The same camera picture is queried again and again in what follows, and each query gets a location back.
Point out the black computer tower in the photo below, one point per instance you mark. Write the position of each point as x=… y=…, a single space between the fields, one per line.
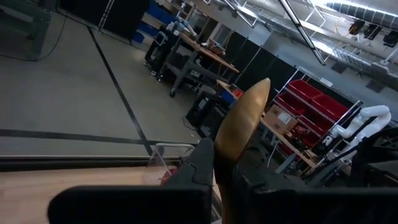
x=200 y=110

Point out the slanted metal ceiling beam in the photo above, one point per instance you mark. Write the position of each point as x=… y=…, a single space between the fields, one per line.
x=303 y=34

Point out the cardboard box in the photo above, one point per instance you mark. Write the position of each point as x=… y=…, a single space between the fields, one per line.
x=280 y=119

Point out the wooden spoon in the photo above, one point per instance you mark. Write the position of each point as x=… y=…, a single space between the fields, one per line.
x=242 y=118

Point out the silver ventilation duct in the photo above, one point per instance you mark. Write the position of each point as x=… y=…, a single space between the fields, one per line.
x=363 y=14

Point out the black aluminium table frame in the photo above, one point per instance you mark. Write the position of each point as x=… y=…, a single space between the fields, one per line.
x=62 y=162

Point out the grey metal table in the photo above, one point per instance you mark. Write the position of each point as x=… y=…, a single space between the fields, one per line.
x=34 y=18

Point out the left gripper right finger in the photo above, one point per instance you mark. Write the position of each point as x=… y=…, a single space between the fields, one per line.
x=311 y=208

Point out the blue storage bins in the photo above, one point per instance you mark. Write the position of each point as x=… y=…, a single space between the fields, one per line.
x=155 y=12

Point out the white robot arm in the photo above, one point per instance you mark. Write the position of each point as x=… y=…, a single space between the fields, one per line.
x=370 y=118

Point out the wooden-top workbench on wheels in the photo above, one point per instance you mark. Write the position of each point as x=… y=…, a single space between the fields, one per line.
x=202 y=51

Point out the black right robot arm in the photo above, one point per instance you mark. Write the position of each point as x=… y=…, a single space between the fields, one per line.
x=379 y=149

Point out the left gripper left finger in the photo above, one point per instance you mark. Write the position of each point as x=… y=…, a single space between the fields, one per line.
x=140 y=205

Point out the red pepper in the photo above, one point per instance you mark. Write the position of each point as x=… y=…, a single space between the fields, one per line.
x=168 y=176

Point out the black cabinets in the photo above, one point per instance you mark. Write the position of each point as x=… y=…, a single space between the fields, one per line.
x=102 y=15

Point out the black partition panels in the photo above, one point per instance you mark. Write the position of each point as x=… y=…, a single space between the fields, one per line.
x=258 y=62

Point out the shelf with red bins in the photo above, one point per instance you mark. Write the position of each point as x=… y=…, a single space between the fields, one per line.
x=311 y=99

